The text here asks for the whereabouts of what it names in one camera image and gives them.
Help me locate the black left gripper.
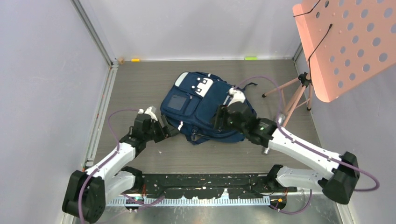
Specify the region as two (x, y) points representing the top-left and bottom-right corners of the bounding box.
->
(144, 115), (179, 143)

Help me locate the navy blue backpack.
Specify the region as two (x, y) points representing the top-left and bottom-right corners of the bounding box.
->
(160, 71), (245, 145)

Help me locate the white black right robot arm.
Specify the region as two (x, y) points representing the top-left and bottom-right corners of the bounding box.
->
(212, 102), (361, 204)

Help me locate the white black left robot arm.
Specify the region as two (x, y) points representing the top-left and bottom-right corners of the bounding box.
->
(62, 113), (180, 224)

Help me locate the silver metal cylinder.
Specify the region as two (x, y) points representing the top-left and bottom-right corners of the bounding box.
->
(261, 113), (286, 156)

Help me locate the green tape piece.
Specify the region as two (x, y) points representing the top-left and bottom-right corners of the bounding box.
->
(244, 56), (258, 60)

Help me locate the small wooden cube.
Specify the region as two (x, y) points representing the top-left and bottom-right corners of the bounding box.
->
(117, 57), (125, 64)

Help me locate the pink perforated stand board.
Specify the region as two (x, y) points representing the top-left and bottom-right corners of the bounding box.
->
(292, 0), (396, 103)

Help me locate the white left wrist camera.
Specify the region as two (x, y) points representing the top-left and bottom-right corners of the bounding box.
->
(138, 106), (158, 121)

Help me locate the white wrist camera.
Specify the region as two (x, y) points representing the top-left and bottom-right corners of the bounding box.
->
(138, 106), (158, 121)
(227, 87), (246, 105)

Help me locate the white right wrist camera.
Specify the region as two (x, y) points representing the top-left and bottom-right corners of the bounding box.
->
(227, 87), (246, 105)

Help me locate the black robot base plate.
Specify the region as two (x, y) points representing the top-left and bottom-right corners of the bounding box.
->
(125, 173), (297, 199)

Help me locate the aluminium frame rail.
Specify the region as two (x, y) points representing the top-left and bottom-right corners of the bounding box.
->
(70, 0), (113, 67)

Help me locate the black thin stand cable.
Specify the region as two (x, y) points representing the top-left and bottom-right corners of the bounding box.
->
(292, 0), (333, 84)

